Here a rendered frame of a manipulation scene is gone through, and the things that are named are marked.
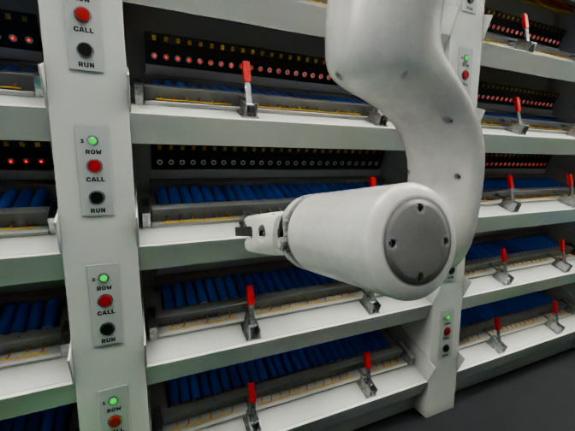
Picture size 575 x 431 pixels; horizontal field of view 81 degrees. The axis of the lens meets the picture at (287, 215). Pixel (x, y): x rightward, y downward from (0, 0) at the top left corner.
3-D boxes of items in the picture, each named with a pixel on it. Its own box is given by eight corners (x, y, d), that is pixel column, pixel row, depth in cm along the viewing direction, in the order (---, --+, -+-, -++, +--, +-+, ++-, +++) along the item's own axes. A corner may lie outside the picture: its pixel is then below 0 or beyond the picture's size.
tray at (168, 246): (431, 238, 76) (447, 200, 72) (139, 271, 52) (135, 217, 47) (379, 197, 92) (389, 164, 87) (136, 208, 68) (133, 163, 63)
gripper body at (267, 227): (273, 271, 35) (242, 258, 45) (354, 261, 39) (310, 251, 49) (269, 199, 35) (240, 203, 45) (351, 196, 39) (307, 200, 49)
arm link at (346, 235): (364, 193, 37) (287, 191, 33) (472, 183, 25) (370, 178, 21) (364, 269, 37) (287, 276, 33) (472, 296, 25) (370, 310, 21)
